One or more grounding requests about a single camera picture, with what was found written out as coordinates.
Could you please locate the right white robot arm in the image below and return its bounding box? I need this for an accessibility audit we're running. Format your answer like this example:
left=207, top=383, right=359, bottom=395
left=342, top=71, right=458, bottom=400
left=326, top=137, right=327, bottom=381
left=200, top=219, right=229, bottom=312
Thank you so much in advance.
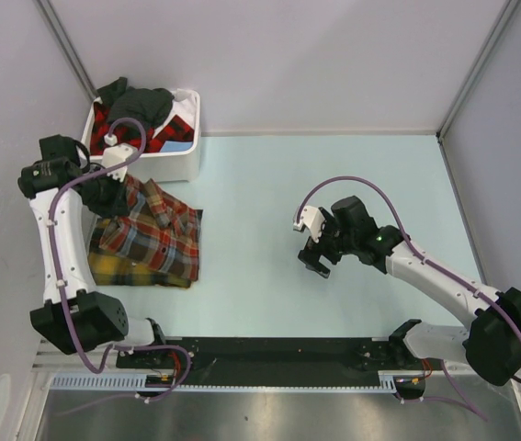
left=293, top=196, right=521, bottom=386

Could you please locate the aluminium frame rail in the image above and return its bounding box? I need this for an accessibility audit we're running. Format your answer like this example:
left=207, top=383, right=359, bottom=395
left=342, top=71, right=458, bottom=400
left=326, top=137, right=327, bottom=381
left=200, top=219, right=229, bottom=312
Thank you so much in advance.
left=32, top=337, right=521, bottom=374

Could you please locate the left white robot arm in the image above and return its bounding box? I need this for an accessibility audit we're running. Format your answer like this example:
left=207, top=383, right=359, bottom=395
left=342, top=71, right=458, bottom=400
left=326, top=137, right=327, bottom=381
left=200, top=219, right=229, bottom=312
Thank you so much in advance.
left=17, top=135, right=169, bottom=368

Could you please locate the red black checked shirt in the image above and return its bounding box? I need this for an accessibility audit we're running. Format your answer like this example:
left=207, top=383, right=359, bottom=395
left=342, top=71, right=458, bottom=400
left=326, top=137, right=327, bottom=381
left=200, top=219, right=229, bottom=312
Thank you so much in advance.
left=89, top=102, right=195, bottom=155

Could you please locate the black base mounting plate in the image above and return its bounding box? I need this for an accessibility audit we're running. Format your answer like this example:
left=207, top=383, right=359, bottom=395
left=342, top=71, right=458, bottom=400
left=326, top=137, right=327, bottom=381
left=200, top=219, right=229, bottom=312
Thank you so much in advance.
left=116, top=335, right=445, bottom=399

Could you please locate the red brown plaid shirt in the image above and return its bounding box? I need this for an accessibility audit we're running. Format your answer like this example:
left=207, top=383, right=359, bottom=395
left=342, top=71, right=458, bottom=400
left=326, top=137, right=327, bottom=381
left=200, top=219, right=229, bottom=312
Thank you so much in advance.
left=90, top=175, right=203, bottom=280

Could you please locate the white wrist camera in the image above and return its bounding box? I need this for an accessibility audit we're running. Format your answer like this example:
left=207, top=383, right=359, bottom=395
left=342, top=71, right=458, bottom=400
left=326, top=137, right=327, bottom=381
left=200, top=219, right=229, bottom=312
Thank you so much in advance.
left=293, top=206, right=325, bottom=243
left=101, top=134, right=137, bottom=182

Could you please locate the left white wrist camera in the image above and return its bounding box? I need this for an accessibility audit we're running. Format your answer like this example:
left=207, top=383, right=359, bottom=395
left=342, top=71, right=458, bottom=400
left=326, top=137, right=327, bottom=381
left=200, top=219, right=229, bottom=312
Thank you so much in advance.
left=101, top=134, right=137, bottom=182

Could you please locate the white plastic laundry bin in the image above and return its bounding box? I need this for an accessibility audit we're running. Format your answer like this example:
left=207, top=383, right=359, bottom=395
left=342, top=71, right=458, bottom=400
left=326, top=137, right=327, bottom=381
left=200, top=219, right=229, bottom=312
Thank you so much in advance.
left=82, top=94, right=200, bottom=182

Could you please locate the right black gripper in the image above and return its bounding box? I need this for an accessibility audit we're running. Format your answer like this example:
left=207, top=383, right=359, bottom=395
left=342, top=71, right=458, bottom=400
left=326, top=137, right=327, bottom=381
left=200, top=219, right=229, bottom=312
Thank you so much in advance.
left=298, top=210, right=357, bottom=278

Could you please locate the folded yellow plaid shirt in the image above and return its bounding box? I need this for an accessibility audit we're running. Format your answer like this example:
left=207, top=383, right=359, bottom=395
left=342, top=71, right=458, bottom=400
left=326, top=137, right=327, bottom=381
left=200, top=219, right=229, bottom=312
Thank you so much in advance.
left=88, top=251, right=198, bottom=289

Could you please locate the white slotted cable duct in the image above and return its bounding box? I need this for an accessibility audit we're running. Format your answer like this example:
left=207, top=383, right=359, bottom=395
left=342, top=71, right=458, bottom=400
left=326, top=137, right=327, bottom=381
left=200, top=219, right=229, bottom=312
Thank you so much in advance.
left=50, top=372, right=396, bottom=393

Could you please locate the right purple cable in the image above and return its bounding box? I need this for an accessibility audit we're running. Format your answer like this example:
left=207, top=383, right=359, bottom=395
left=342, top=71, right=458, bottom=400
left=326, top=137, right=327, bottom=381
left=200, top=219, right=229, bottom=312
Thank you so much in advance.
left=294, top=176, right=521, bottom=422

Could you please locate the purple cable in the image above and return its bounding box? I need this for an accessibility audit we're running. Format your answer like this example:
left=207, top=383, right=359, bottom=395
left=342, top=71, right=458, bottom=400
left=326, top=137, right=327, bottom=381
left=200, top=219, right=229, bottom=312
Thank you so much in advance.
left=294, top=176, right=521, bottom=422
left=48, top=118, right=195, bottom=417

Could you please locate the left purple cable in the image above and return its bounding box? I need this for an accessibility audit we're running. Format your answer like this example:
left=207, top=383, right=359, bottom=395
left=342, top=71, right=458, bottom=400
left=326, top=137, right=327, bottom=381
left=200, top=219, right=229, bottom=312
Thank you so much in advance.
left=48, top=118, right=195, bottom=417

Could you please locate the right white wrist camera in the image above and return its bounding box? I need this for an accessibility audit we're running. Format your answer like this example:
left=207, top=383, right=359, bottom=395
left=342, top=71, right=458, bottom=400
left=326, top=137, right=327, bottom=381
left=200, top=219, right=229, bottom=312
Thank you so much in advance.
left=293, top=206, right=325, bottom=243

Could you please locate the white shirt in bin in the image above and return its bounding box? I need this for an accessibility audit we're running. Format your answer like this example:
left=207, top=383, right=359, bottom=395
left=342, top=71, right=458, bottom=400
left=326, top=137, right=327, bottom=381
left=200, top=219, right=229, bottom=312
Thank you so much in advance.
left=161, top=88, right=199, bottom=129

